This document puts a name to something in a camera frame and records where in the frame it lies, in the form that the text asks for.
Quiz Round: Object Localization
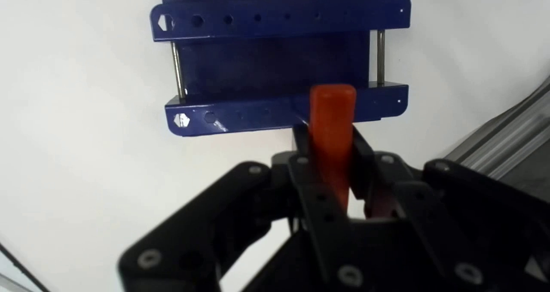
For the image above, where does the grey aluminium rail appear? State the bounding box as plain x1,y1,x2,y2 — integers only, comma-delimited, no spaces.
445,76,550,198

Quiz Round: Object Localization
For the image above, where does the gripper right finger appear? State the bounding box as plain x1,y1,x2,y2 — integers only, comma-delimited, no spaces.
351,126,550,292

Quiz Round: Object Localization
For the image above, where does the blue metal toolbox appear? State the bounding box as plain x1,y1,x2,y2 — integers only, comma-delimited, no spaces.
150,0,411,137

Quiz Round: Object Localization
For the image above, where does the orange handled wrench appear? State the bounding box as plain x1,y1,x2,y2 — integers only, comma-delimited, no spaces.
309,84,398,219

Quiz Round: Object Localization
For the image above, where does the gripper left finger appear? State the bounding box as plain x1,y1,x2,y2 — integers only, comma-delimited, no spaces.
118,123,366,292

